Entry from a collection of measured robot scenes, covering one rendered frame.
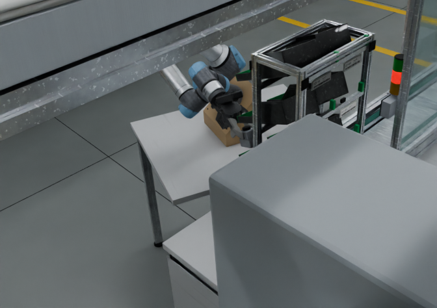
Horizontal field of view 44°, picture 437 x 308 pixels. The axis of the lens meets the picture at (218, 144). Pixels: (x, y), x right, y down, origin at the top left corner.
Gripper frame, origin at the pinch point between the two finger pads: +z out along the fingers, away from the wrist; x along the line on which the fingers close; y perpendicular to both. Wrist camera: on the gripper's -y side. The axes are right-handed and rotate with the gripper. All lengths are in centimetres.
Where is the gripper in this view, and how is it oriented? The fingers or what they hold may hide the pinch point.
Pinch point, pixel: (248, 132)
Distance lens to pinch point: 191.5
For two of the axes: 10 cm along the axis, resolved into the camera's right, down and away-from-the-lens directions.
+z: 5.4, 7.5, -3.9
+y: -2.0, 5.6, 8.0
